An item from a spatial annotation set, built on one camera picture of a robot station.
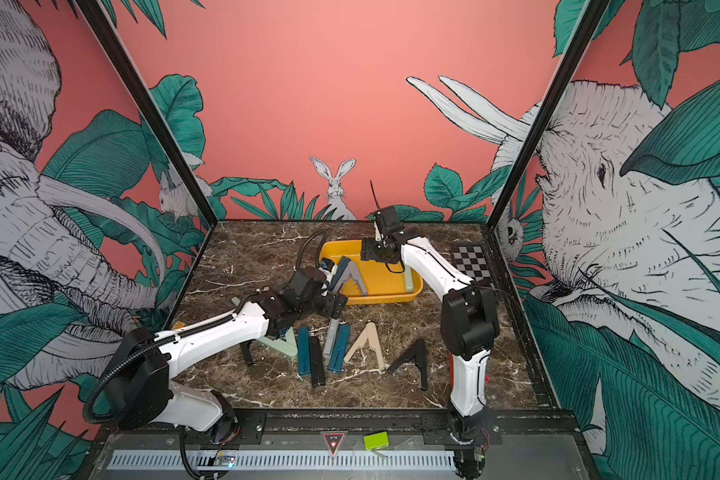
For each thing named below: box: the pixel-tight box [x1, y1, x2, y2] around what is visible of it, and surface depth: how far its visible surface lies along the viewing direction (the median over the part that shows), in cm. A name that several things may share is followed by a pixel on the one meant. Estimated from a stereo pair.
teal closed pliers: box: [298, 326, 311, 376], surface depth 87 cm
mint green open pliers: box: [258, 326, 298, 357], surface depth 88 cm
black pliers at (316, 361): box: [310, 335, 326, 387], surface depth 84 cm
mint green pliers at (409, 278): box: [404, 264, 414, 294], surface depth 102 cm
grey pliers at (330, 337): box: [322, 318, 339, 359], surface depth 90 cm
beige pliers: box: [344, 322, 385, 371], surface depth 90 cm
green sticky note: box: [364, 431, 389, 451], surface depth 73 cm
